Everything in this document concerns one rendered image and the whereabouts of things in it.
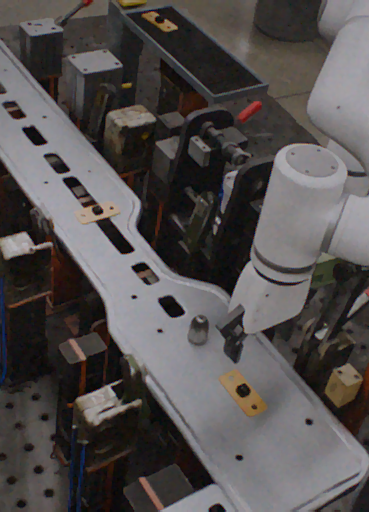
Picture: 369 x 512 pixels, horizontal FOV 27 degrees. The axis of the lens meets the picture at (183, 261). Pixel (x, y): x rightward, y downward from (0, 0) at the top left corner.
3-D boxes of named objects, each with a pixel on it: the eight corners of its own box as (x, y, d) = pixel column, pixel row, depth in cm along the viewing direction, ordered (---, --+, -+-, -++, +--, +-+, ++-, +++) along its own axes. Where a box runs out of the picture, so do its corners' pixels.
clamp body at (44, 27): (13, 147, 205) (10, 19, 181) (52, 138, 211) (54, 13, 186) (29, 167, 200) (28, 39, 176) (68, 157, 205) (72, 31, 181)
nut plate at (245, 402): (216, 378, 119) (218, 373, 118) (236, 369, 121) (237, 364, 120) (248, 418, 114) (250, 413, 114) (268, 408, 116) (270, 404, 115)
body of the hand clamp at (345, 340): (258, 453, 146) (303, 330, 122) (286, 438, 149) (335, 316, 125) (278, 478, 142) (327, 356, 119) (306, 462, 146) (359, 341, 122)
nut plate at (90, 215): (81, 225, 141) (82, 220, 140) (72, 212, 143) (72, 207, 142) (122, 213, 145) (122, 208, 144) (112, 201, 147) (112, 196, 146)
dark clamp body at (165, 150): (122, 277, 175) (138, 138, 149) (171, 260, 182) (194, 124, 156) (146, 308, 169) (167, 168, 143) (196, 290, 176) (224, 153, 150)
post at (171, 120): (137, 259, 180) (156, 113, 153) (155, 253, 182) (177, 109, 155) (148, 273, 177) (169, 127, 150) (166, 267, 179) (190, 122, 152)
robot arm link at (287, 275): (294, 216, 101) (289, 233, 103) (240, 234, 97) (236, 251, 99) (335, 255, 97) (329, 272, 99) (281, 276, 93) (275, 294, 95)
